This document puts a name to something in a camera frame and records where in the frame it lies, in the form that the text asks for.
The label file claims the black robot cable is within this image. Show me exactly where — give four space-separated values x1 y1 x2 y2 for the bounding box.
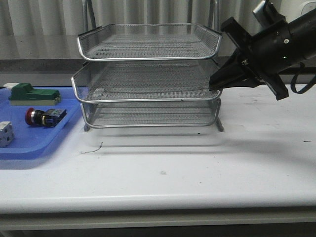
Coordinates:
290 63 316 94

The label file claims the green terminal block switch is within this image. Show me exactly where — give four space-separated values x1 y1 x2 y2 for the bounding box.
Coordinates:
3 82 62 106

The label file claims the white circuit breaker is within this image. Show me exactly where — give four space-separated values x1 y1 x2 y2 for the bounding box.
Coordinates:
0 121 14 148

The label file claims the white appliance on counter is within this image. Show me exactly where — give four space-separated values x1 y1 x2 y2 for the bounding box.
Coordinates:
300 0 316 16

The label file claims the blue plastic tray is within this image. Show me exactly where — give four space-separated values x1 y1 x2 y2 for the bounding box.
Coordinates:
0 87 81 160

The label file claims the grey metal rack frame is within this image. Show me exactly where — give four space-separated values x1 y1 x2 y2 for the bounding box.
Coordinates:
81 0 224 132

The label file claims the red emergency stop button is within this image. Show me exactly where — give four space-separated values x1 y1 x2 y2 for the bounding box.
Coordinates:
25 108 67 127

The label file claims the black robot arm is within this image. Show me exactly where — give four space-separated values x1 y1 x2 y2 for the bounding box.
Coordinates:
208 10 316 100

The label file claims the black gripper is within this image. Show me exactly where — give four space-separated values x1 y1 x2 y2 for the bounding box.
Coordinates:
209 17 294 100

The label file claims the mesh rack tray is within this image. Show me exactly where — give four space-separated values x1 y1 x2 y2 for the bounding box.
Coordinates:
71 60 222 103
77 23 222 61
80 98 221 128

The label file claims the grey stone counter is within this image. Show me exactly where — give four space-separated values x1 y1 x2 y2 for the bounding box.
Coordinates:
0 34 316 75

